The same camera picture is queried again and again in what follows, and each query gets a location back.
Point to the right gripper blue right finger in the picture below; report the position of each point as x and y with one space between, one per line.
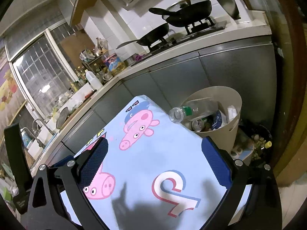
262 209

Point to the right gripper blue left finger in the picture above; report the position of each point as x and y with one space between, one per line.
57 200

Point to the clear plastic bottle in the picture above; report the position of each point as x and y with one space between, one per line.
194 110

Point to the dark blue milk carton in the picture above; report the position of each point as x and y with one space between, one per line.
219 120

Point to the white tissue pack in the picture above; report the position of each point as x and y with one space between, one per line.
231 113

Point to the green snack bag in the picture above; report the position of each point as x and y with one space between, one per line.
199 125

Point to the beige round trash bin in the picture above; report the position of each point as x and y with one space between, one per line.
223 137

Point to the barred kitchen window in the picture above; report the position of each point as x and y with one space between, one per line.
42 73

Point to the chrome sink faucet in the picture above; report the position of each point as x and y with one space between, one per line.
40 133

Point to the round metal strainer lid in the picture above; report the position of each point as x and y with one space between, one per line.
62 117

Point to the blue cartoon pig tablecloth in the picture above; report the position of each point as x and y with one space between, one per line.
154 175

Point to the white plastic jug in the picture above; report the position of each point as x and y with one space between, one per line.
93 80

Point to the cooking oil bottle blue label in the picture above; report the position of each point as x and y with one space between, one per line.
115 65

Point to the grey cabinet fronts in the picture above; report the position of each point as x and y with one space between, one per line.
246 65

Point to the black frying pan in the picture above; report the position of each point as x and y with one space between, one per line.
153 36

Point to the gas stove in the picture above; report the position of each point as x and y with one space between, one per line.
180 38

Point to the black wok with lid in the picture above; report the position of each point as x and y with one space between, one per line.
185 12

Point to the colourful fruit wall poster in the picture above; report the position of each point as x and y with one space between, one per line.
11 98

